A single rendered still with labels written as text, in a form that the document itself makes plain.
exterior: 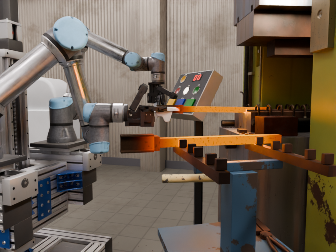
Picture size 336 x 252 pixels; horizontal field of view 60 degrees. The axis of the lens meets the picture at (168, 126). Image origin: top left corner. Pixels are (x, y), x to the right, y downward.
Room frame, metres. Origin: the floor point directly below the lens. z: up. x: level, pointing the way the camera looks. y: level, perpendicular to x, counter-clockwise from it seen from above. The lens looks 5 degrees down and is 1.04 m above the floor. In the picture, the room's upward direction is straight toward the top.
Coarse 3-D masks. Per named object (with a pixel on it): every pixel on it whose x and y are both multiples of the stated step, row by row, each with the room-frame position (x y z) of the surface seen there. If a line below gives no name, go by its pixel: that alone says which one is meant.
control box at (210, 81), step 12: (204, 72) 1.65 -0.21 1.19; (216, 72) 1.60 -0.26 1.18; (180, 84) 1.81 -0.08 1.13; (192, 84) 1.69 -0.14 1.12; (204, 84) 1.58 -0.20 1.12; (216, 84) 1.60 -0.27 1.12; (180, 96) 1.73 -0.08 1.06; (192, 96) 1.62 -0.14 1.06; (204, 96) 1.56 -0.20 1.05; (192, 120) 1.63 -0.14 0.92
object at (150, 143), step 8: (120, 136) 0.70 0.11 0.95; (128, 136) 0.69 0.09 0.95; (136, 136) 0.70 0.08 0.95; (144, 136) 0.70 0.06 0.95; (152, 136) 0.71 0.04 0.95; (192, 136) 0.76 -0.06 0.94; (200, 136) 0.76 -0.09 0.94; (208, 136) 0.76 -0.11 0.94; (216, 136) 0.76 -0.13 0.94; (224, 136) 0.76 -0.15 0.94; (232, 136) 0.76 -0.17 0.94; (240, 136) 0.76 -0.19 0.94; (248, 136) 0.77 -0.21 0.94; (256, 136) 0.77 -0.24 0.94; (264, 136) 0.78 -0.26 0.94; (272, 136) 0.78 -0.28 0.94; (280, 136) 0.79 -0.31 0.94; (120, 144) 0.70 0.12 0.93; (128, 144) 0.70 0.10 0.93; (136, 144) 0.71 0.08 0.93; (144, 144) 0.71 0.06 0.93; (152, 144) 0.71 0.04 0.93; (160, 144) 0.71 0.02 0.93; (168, 144) 0.72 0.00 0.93; (176, 144) 0.72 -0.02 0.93; (200, 144) 0.74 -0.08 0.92; (208, 144) 0.74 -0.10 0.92; (216, 144) 0.75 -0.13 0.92; (224, 144) 0.75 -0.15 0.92; (232, 144) 0.76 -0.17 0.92; (240, 144) 0.76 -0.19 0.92; (128, 152) 0.69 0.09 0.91; (136, 152) 0.70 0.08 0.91; (144, 152) 0.70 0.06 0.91
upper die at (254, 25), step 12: (252, 12) 1.10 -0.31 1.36; (264, 12) 1.10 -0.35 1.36; (276, 12) 1.10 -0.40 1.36; (288, 12) 1.10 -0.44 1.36; (300, 12) 1.11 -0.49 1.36; (240, 24) 1.24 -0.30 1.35; (252, 24) 1.10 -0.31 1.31; (264, 24) 1.10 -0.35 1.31; (276, 24) 1.10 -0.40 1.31; (288, 24) 1.10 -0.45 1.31; (300, 24) 1.11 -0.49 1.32; (240, 36) 1.24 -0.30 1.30; (252, 36) 1.10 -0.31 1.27; (264, 36) 1.10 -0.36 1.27; (276, 36) 1.10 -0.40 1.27; (288, 36) 1.10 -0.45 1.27; (300, 36) 1.11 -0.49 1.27
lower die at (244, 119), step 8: (248, 112) 1.12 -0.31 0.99; (256, 112) 1.09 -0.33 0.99; (264, 112) 1.10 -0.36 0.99; (272, 112) 1.10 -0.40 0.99; (280, 112) 1.10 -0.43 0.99; (288, 112) 1.10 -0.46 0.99; (296, 112) 1.11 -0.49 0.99; (240, 120) 1.21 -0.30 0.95; (248, 120) 1.12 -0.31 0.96; (240, 128) 1.21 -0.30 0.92; (248, 128) 1.12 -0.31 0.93; (304, 128) 1.11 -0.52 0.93
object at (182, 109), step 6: (180, 108) 1.12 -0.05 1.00; (186, 108) 1.14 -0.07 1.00; (192, 108) 1.14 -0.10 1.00; (198, 108) 1.14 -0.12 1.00; (204, 108) 1.14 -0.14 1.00; (210, 108) 1.14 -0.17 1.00; (216, 108) 1.14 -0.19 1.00; (222, 108) 1.15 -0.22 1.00; (228, 108) 1.15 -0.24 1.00; (234, 108) 1.15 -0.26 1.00; (240, 108) 1.15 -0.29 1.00; (246, 108) 1.15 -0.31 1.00; (252, 108) 1.16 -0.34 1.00; (264, 108) 1.16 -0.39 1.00
